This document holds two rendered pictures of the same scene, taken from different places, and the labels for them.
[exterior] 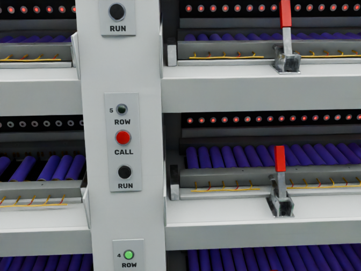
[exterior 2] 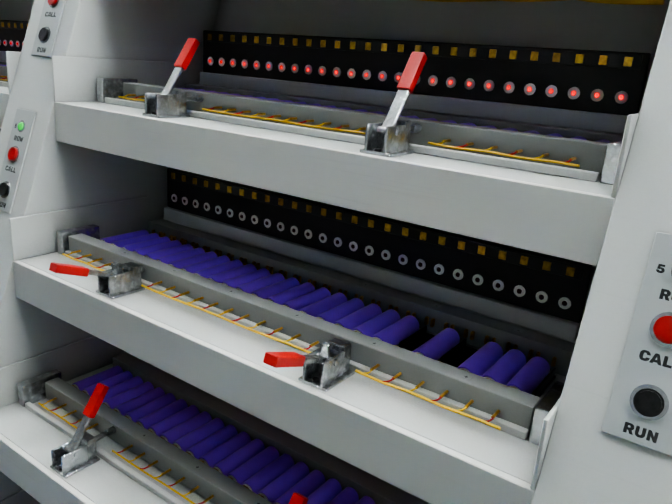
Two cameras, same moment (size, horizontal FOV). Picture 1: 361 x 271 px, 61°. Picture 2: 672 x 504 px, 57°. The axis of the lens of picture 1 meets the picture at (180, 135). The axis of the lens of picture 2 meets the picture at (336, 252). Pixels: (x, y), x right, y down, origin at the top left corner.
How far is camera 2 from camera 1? 0.08 m
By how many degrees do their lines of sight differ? 36
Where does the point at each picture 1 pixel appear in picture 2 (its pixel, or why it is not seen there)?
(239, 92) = not seen: outside the picture
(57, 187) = (492, 392)
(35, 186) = (453, 375)
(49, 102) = (541, 227)
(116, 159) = (639, 371)
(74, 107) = (584, 247)
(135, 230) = not seen: outside the picture
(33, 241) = (421, 464)
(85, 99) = (613, 236)
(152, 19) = not seen: outside the picture
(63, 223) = (484, 457)
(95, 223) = (549, 484)
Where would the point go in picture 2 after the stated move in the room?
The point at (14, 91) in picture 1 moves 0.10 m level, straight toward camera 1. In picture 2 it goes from (490, 195) to (515, 174)
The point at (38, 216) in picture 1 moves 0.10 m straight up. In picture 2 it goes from (444, 428) to (481, 293)
